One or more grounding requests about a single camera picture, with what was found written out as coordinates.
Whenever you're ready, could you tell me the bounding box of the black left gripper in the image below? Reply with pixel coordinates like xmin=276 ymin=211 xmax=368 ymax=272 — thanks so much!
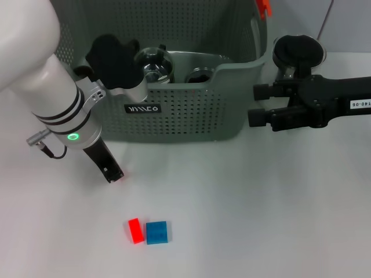
xmin=82 ymin=138 xmax=125 ymax=184

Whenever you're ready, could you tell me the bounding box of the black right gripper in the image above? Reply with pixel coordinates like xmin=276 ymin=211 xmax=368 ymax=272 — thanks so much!
xmin=248 ymin=74 xmax=371 ymax=133

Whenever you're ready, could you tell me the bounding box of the bright red rectangular brick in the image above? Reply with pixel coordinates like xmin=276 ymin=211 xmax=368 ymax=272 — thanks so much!
xmin=128 ymin=218 xmax=145 ymax=244

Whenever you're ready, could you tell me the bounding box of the glass teacup black sleeve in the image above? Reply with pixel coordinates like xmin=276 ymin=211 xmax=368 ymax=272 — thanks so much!
xmin=134 ymin=43 xmax=176 ymax=84
xmin=185 ymin=67 xmax=216 ymax=83

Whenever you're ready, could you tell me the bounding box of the blue square brick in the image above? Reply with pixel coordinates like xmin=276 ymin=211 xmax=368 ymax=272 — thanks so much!
xmin=146 ymin=221 xmax=172 ymax=246

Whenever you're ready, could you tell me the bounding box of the grey perforated storage bin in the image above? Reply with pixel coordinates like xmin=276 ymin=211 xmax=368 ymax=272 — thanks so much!
xmin=54 ymin=0 xmax=275 ymax=144

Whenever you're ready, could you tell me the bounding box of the small black clay cup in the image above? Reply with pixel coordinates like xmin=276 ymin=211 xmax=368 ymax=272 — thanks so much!
xmin=73 ymin=65 xmax=95 ymax=79

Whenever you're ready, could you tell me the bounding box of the glass teapot black handle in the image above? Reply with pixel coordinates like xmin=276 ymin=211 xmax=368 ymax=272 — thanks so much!
xmin=272 ymin=34 xmax=328 ymax=81

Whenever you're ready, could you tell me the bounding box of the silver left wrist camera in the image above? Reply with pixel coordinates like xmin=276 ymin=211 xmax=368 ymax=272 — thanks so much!
xmin=85 ymin=34 xmax=150 ymax=103

